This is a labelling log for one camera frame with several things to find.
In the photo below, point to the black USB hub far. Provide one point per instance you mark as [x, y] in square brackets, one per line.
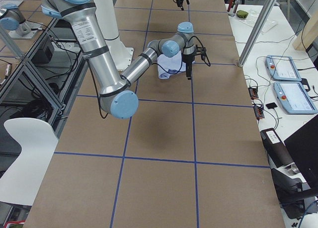
[253, 93]

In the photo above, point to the black labelled box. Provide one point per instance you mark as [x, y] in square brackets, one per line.
[275, 147]

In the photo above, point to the aluminium frame post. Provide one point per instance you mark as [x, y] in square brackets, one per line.
[262, 18]

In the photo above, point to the upper blue teach pendant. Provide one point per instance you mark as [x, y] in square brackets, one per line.
[282, 68]

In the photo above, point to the black laptop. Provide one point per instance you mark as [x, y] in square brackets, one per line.
[302, 146]

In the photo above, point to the black USB hub near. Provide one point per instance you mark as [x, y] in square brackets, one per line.
[258, 111]

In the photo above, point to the white chair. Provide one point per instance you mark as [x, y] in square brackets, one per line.
[21, 182]

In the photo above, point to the blue teach pendant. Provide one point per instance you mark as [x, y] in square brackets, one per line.
[294, 98]
[282, 68]

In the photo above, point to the lower blue teach pendant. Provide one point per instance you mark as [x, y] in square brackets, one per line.
[294, 98]

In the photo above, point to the black usb hub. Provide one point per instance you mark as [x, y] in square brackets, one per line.
[258, 111]
[253, 93]

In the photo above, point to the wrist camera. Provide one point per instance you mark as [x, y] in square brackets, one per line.
[201, 51]

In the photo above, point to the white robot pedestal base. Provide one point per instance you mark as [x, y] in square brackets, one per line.
[116, 36]

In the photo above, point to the olive green cloth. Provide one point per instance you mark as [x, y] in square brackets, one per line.
[242, 14]

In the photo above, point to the light blue striped shirt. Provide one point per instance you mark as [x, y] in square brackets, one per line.
[170, 66]

